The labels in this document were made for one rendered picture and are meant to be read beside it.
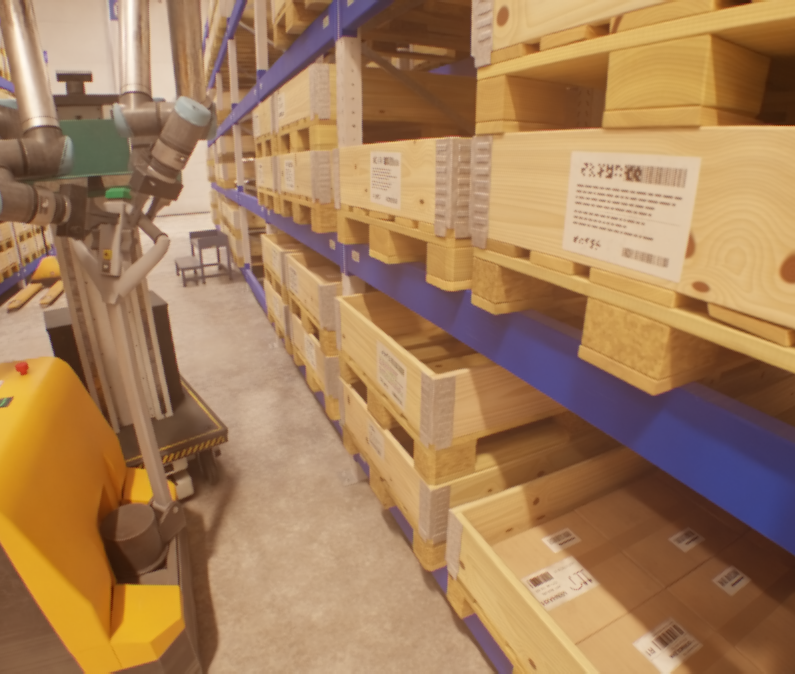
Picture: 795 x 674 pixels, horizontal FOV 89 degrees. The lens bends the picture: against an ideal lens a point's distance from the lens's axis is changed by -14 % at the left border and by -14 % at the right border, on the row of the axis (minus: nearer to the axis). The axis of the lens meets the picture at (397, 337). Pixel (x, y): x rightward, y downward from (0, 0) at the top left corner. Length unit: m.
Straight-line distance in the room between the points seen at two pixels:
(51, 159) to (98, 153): 0.82
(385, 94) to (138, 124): 1.08
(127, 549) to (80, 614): 0.34
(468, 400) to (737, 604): 0.86
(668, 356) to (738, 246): 0.17
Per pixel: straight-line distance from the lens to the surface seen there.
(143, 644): 1.47
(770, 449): 0.68
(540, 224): 0.80
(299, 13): 2.38
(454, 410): 1.23
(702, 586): 1.46
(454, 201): 1.04
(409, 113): 2.15
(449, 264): 1.06
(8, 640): 1.46
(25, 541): 1.24
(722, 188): 0.60
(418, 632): 1.78
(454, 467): 1.34
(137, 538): 1.63
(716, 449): 0.72
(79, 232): 1.30
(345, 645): 1.75
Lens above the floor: 1.46
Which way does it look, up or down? 21 degrees down
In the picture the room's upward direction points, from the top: straight up
